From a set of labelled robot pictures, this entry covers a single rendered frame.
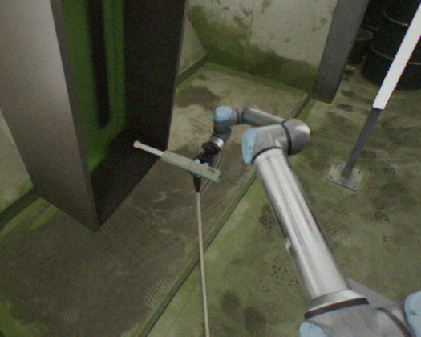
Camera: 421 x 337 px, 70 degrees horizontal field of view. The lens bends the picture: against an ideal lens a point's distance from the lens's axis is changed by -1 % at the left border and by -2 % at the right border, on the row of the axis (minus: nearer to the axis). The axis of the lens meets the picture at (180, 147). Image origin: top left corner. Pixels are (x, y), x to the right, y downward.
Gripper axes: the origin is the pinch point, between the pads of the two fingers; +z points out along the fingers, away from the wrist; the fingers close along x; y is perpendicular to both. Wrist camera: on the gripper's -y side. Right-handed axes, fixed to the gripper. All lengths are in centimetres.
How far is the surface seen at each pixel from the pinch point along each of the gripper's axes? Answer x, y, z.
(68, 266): 49, 45, 59
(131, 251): 23, 45, 35
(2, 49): 34, -82, 41
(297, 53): -13, 23, -168
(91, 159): 53, 0, 16
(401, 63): -71, -34, -79
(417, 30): -70, -50, -80
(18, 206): 102, 41, 46
